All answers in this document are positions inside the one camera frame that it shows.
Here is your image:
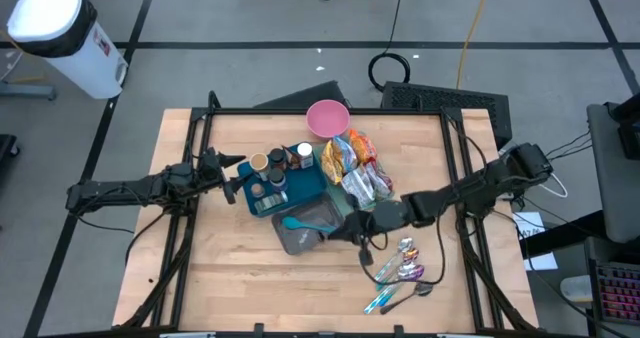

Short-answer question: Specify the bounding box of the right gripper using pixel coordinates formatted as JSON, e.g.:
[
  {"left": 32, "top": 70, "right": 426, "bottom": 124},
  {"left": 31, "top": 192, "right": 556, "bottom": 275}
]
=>
[{"left": 327, "top": 196, "right": 379, "bottom": 267}]

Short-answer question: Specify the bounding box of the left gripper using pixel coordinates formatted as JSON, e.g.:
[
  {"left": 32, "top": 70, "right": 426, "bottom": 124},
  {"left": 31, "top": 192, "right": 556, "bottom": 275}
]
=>
[{"left": 192, "top": 146, "right": 251, "bottom": 206}]

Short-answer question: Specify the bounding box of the tan lid spice jar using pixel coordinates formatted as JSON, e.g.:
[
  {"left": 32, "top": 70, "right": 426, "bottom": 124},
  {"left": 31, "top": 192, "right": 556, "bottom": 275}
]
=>
[{"left": 249, "top": 152, "right": 271, "bottom": 175}]

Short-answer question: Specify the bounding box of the teal plastic spoon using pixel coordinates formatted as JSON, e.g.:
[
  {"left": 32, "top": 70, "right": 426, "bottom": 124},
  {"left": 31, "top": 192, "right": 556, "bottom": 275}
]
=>
[{"left": 281, "top": 216, "right": 337, "bottom": 235}]

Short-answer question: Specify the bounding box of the green herb spice jar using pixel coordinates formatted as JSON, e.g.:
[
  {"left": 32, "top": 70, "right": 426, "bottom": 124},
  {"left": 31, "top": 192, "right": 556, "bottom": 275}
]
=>
[{"left": 253, "top": 192, "right": 290, "bottom": 215}]

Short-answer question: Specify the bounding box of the white red ramen packet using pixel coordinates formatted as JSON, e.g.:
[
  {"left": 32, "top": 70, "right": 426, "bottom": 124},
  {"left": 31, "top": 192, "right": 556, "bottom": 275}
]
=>
[{"left": 366, "top": 158, "right": 395, "bottom": 202}]

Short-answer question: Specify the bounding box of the silver spoon teal handle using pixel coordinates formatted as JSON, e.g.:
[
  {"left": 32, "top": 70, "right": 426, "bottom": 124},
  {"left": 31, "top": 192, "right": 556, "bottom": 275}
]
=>
[
  {"left": 363, "top": 260, "right": 415, "bottom": 315},
  {"left": 372, "top": 236, "right": 415, "bottom": 285}
]

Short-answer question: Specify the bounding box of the white lid spice jar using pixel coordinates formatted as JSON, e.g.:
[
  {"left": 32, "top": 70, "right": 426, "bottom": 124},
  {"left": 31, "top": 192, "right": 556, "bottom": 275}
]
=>
[{"left": 296, "top": 141, "right": 315, "bottom": 170}]

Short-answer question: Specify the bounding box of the orange ramen packet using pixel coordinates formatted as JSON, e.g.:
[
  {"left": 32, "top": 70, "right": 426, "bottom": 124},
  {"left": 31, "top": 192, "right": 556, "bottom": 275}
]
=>
[{"left": 348, "top": 128, "right": 377, "bottom": 165}]

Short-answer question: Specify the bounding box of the light green plastic bin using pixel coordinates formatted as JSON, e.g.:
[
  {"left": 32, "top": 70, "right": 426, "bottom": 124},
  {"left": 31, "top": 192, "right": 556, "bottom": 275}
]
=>
[{"left": 312, "top": 141, "right": 397, "bottom": 220}]

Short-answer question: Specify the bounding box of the grey translucent plastic bin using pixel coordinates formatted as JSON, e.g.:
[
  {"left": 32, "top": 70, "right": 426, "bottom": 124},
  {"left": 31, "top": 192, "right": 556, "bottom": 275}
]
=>
[{"left": 271, "top": 191, "right": 347, "bottom": 257}]

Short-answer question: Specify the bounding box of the blue plastic bin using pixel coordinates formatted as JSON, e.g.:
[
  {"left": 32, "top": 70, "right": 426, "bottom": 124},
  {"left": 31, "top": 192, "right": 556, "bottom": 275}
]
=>
[{"left": 235, "top": 145, "right": 331, "bottom": 219}]

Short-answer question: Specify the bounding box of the rainbow metal spoon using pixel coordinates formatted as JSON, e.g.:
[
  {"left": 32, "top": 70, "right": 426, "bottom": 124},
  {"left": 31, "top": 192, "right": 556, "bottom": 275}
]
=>
[{"left": 374, "top": 247, "right": 421, "bottom": 287}]

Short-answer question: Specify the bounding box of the purple metal spoon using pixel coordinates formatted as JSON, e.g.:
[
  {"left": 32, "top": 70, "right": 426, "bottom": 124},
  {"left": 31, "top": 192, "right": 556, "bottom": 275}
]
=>
[{"left": 377, "top": 263, "right": 426, "bottom": 308}]

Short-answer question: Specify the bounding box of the dark steel spoon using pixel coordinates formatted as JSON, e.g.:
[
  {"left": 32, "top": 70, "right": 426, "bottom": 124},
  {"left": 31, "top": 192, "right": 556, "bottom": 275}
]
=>
[{"left": 379, "top": 280, "right": 435, "bottom": 316}]

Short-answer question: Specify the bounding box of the black computer tower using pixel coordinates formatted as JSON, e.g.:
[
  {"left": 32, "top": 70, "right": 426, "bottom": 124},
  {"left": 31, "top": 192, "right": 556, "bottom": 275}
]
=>
[{"left": 253, "top": 79, "right": 350, "bottom": 110}]

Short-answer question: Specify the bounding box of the pink bowl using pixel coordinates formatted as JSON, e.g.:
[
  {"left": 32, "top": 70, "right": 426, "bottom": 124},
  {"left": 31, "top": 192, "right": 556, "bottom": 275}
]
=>
[{"left": 305, "top": 98, "right": 352, "bottom": 140}]

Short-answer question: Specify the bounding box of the white paper sheet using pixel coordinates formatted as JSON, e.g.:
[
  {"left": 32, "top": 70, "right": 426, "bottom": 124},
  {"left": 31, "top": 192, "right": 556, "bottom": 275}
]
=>
[{"left": 510, "top": 210, "right": 560, "bottom": 272}]

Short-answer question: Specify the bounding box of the white trash can black bag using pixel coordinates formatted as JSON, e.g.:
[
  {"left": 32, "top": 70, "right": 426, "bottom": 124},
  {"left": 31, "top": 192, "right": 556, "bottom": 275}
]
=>
[{"left": 5, "top": 0, "right": 130, "bottom": 101}]

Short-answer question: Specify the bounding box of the grey metal stand base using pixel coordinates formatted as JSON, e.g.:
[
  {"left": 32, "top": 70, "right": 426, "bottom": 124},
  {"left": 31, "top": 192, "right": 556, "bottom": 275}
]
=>
[{"left": 0, "top": 80, "right": 57, "bottom": 102}]

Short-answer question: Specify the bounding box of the black desk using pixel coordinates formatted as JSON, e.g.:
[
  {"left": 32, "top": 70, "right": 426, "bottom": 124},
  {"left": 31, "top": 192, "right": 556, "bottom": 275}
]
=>
[{"left": 518, "top": 210, "right": 640, "bottom": 338}]

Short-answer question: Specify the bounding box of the white computer mouse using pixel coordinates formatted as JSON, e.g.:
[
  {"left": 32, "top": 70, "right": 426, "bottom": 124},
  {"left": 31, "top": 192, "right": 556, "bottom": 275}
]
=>
[{"left": 559, "top": 274, "right": 595, "bottom": 304}]

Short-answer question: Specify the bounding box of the RGB backlit keyboard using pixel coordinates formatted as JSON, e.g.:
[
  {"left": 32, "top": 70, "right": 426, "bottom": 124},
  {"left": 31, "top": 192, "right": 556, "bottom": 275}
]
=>
[{"left": 589, "top": 260, "right": 640, "bottom": 325}]

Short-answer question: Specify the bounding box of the black desk device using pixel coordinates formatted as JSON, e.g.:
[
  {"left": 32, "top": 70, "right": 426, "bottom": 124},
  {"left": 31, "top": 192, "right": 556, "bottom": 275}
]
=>
[{"left": 604, "top": 91, "right": 640, "bottom": 162}]

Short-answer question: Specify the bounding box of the black aluminium table frame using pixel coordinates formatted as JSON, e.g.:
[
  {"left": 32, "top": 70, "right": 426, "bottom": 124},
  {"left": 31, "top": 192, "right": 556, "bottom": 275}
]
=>
[{"left": 112, "top": 90, "right": 541, "bottom": 338}]

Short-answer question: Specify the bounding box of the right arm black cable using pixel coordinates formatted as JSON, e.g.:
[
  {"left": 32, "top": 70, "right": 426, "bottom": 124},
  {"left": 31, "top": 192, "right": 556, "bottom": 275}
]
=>
[{"left": 358, "top": 212, "right": 447, "bottom": 286}]

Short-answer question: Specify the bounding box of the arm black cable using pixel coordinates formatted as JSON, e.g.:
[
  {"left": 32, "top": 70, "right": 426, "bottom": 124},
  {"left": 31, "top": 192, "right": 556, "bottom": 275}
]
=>
[
  {"left": 123, "top": 208, "right": 171, "bottom": 267},
  {"left": 358, "top": 212, "right": 447, "bottom": 286}
]

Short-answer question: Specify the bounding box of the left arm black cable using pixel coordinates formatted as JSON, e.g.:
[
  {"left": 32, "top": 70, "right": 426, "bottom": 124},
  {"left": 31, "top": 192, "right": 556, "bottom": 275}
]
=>
[{"left": 123, "top": 208, "right": 171, "bottom": 267}]

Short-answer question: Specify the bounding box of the black coiled hanging cable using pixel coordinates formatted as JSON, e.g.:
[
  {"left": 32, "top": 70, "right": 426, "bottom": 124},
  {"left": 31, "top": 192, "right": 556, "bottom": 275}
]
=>
[{"left": 367, "top": 0, "right": 412, "bottom": 93}]

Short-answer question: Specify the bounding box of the yellow hanging cable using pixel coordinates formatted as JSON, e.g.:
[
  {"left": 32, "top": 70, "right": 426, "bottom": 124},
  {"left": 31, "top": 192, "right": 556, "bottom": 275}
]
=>
[{"left": 454, "top": 0, "right": 494, "bottom": 90}]

